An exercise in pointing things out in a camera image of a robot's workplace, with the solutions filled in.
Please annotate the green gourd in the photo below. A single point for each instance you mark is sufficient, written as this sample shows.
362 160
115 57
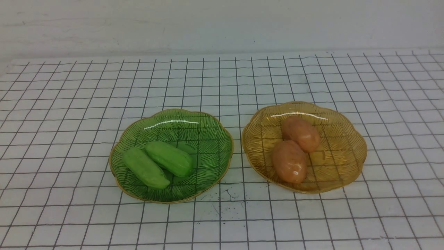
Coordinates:
145 169
176 161

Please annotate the brown potato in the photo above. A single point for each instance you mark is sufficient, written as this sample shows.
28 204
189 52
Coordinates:
289 162
302 132

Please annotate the green transparent plastic plate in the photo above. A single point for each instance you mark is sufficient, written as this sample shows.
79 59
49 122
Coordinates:
199 134

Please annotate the amber transparent plastic plate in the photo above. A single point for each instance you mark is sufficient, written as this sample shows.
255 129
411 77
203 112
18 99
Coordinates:
337 161

